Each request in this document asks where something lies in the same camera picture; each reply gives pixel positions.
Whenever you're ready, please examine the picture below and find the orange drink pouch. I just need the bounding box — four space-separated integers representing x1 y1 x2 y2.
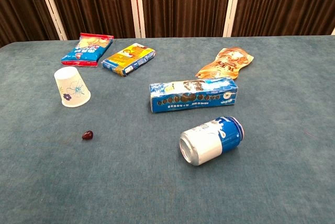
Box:
195 47 254 80

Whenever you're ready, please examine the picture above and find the yellow blue biscuit pack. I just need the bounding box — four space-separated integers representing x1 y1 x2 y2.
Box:
101 42 157 77

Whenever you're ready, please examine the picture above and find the brown curtain panel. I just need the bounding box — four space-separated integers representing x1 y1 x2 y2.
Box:
138 0 233 38
0 0 60 48
231 0 335 38
44 0 136 40

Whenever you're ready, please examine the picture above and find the blue red snack bag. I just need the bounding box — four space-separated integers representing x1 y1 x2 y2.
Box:
60 32 115 68

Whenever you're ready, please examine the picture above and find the white floral paper cup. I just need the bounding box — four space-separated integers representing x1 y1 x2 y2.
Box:
53 66 92 108

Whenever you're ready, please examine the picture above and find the white partition post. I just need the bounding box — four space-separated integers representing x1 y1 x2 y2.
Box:
222 0 244 38
127 0 146 39
34 0 68 41

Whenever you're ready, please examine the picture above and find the blue white drink can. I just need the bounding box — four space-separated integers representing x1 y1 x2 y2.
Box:
179 116 245 166

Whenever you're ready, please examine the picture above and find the teal felt-covered table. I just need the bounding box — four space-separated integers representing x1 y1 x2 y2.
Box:
0 34 335 224

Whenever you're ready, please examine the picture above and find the blue cookie box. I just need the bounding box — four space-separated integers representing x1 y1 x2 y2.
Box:
149 76 239 114

